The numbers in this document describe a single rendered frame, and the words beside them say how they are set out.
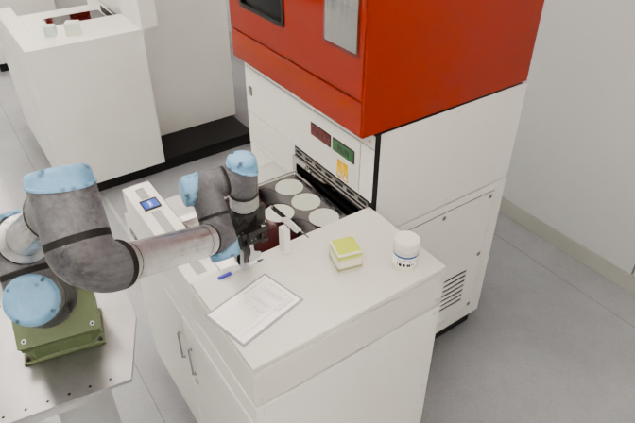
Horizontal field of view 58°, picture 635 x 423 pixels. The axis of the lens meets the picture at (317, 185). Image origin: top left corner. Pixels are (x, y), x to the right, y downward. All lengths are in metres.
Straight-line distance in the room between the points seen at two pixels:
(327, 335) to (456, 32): 0.95
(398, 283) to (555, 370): 1.34
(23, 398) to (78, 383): 0.13
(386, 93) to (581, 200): 1.77
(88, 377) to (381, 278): 0.81
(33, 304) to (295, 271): 0.65
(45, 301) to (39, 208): 0.41
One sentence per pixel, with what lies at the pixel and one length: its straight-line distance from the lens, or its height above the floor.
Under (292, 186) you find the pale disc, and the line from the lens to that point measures 2.05.
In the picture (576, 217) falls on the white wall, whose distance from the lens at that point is 3.29.
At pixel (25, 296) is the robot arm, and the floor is 1.13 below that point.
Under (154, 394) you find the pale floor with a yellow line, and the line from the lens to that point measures 2.62.
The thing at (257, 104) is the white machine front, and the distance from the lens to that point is 2.33.
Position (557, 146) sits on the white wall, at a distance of 3.20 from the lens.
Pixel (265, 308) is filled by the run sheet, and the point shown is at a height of 0.97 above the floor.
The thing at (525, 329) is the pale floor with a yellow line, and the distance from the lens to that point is 2.91.
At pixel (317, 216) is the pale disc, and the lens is 1.90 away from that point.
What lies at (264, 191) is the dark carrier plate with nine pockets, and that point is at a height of 0.90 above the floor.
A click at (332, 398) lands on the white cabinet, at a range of 1.69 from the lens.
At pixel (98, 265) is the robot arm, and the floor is 1.39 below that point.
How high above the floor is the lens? 2.05
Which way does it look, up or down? 34 degrees down
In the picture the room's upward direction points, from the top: straight up
